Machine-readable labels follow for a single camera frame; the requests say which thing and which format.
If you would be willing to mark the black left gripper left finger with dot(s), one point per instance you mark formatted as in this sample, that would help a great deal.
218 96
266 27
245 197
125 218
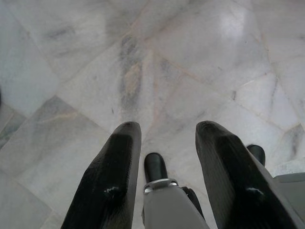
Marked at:
109 181

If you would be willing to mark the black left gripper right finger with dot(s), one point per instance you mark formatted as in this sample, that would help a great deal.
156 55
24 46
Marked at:
228 181

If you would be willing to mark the grey robot left leg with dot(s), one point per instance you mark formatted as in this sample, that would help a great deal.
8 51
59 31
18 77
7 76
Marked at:
164 207

